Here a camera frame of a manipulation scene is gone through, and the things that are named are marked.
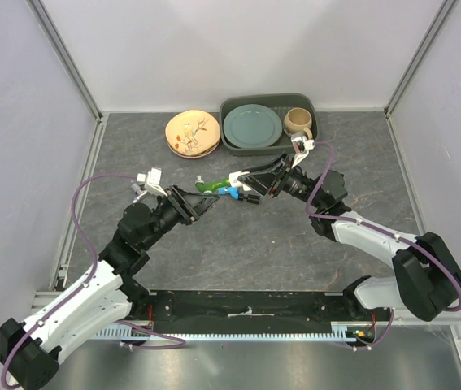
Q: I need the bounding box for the grey-green dish tub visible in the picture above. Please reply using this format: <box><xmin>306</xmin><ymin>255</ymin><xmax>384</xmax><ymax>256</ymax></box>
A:
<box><xmin>220</xmin><ymin>93</ymin><xmax>318</xmax><ymax>156</ymax></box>

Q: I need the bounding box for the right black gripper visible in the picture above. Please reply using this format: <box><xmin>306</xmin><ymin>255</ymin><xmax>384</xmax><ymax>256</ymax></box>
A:
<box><xmin>237</xmin><ymin>151</ymin><xmax>323</xmax><ymax>210</ymax></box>

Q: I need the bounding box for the teal plate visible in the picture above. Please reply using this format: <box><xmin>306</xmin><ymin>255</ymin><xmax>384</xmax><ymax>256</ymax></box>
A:
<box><xmin>223</xmin><ymin>104</ymin><xmax>283</xmax><ymax>150</ymax></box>

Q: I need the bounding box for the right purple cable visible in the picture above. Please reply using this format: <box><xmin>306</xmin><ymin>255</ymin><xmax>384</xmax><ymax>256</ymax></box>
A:
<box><xmin>305</xmin><ymin>141</ymin><xmax>461</xmax><ymax>351</ymax></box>

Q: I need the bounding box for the bird pattern yellow plate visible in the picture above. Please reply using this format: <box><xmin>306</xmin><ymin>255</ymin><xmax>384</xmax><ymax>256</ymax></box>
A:
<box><xmin>164</xmin><ymin>110</ymin><xmax>221</xmax><ymax>155</ymax></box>

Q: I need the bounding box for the slotted cable duct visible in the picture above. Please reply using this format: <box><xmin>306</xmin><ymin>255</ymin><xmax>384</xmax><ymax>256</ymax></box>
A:
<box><xmin>91</xmin><ymin>323</ymin><xmax>374</xmax><ymax>342</ymax></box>

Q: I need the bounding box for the beige ceramic mug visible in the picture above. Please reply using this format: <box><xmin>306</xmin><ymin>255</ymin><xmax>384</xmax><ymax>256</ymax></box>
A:
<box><xmin>283</xmin><ymin>107</ymin><xmax>313</xmax><ymax>140</ymax></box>

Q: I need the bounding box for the white elbow fitting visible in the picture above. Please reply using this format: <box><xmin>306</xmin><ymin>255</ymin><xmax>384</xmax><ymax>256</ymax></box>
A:
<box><xmin>228</xmin><ymin>171</ymin><xmax>252</xmax><ymax>192</ymax></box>

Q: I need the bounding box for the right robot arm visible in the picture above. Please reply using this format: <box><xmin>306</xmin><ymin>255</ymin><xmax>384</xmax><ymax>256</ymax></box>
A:
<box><xmin>230</xmin><ymin>154</ymin><xmax>461</xmax><ymax>322</ymax></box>

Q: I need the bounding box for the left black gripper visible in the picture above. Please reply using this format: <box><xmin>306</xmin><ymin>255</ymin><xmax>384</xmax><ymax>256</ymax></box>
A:
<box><xmin>141</xmin><ymin>183</ymin><xmax>220</xmax><ymax>249</ymax></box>

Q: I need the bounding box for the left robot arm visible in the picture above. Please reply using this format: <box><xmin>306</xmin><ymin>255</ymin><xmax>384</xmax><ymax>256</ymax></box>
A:
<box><xmin>0</xmin><ymin>185</ymin><xmax>219</xmax><ymax>389</ymax></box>

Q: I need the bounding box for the green water faucet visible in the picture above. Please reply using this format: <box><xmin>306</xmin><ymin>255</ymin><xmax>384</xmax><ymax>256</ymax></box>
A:
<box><xmin>195</xmin><ymin>175</ymin><xmax>231</xmax><ymax>193</ymax></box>

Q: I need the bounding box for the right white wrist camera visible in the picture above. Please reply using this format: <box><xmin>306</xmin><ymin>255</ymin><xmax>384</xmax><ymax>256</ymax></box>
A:
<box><xmin>290</xmin><ymin>132</ymin><xmax>315</xmax><ymax>168</ymax></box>

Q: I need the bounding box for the blue water faucet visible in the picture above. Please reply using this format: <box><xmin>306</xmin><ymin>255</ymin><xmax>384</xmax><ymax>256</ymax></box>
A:
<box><xmin>215</xmin><ymin>187</ymin><xmax>261</xmax><ymax>205</ymax></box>

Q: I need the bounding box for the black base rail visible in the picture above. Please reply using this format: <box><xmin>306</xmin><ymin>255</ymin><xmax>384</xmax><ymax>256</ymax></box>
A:
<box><xmin>129</xmin><ymin>290</ymin><xmax>389</xmax><ymax>336</ymax></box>

